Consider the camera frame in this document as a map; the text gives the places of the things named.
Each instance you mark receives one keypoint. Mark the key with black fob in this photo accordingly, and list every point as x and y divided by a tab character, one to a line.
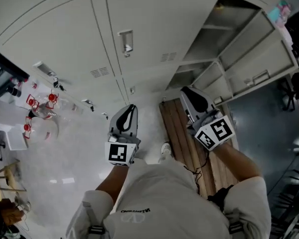
56	84

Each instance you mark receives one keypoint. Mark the person's white shirt torso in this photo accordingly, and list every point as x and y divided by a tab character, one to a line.
162	198

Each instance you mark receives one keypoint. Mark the clear container with red clips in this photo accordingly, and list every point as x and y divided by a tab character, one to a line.
43	108
38	132

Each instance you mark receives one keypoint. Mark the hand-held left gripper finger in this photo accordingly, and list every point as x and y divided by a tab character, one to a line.
131	121
122	121

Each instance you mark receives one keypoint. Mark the white cardboard box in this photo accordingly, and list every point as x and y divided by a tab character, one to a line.
5	112
16	139

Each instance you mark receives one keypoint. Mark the person's white shoe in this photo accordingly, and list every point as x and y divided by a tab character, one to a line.
166	151

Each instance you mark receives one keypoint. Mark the wooden stool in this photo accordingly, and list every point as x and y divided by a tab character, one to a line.
11	175

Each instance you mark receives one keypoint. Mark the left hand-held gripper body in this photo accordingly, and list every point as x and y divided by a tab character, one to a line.
119	153

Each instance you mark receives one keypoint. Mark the black metal rack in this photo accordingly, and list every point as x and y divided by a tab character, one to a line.
289	198

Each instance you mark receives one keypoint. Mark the black cylindrical lens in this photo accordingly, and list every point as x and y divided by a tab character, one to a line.
15	92

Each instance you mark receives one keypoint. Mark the person's left forearm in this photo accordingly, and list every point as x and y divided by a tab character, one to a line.
113	178

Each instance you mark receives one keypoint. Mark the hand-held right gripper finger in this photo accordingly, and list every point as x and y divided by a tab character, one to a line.
196	99

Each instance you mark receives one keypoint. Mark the black framed monitor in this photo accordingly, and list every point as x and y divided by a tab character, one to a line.
3	71

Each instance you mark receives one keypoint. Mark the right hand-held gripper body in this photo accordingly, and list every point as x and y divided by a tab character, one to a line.
214	133

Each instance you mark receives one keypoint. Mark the grey metal locker door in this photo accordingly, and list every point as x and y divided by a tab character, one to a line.
259	51

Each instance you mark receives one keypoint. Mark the brown paper bag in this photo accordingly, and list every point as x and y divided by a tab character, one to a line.
7	211

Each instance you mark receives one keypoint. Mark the grey metal locker cabinet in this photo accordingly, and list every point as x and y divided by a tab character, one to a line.
64	34

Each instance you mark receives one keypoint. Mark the pastel printed plastic bag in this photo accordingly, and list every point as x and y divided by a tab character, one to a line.
280	11

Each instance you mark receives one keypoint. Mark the person's right forearm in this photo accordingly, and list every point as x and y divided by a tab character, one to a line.
235	162

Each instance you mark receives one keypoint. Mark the black office chair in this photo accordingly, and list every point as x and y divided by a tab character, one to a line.
287	94

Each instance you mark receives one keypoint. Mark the wooden plank board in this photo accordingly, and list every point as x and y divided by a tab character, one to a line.
179	133

